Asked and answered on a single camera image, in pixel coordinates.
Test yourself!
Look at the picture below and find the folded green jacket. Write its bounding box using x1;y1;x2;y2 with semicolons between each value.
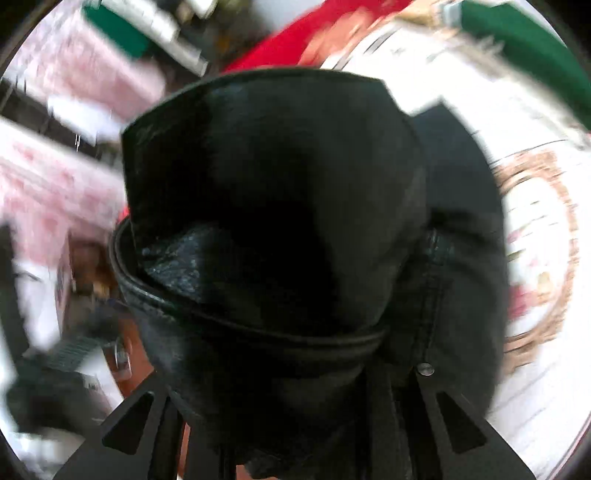
441;0;583;118

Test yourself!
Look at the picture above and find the hanging green garment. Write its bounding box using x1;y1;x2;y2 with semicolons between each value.
82;0;155;58

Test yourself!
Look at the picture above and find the pink patterned cloth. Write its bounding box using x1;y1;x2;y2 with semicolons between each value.
0;28;162;264

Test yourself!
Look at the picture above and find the black leather jacket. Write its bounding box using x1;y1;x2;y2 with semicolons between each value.
108;69;511;480

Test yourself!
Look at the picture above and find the white diamond-patterned mat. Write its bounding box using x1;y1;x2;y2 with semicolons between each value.
323;18;591;476

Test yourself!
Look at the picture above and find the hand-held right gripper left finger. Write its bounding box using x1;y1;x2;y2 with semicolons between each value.
53;369;186;480

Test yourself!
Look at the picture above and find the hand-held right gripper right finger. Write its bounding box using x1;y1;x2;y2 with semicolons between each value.
369;362;536;480

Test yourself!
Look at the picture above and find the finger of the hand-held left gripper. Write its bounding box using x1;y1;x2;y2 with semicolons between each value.
60;332;139;384

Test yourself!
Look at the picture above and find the red floral blanket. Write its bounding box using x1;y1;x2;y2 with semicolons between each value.
222;0;416;77

